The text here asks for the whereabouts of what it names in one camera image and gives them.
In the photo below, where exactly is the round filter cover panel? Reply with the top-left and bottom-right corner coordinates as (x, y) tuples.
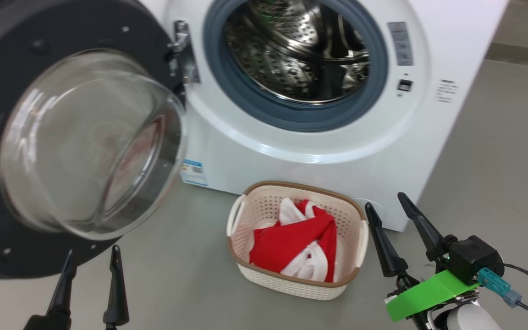
(353, 198), (386, 221)

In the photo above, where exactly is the teal cable connector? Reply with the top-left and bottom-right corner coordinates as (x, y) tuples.
(477, 268), (523, 308)

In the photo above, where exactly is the grey skirting board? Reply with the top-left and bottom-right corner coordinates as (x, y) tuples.
(484, 41), (528, 70)

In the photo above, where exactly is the blue energy label sticker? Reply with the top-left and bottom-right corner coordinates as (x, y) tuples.
(181, 159), (208, 187)

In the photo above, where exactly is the cream perforated laundry basket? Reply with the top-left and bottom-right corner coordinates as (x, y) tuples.
(226, 181), (369, 301)

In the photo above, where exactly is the white front-load washing machine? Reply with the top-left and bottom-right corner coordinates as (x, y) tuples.
(140, 0), (510, 232)

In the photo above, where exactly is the metal door hinge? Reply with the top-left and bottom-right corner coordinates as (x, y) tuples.
(168, 21), (200, 85)

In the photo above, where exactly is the red and white garment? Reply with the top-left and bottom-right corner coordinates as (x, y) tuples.
(249, 198), (338, 282)

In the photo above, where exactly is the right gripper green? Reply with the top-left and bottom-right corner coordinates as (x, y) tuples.
(365, 192), (480, 330)

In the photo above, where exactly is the steel washer drum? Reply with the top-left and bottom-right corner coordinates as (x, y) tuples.
(223, 0), (370, 104)

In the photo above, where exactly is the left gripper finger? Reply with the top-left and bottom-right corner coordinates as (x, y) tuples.
(23, 250), (77, 330)
(103, 245), (130, 330)

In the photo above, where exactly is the grey warning label sticker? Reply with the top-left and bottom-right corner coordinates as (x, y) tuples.
(388, 22), (413, 66)

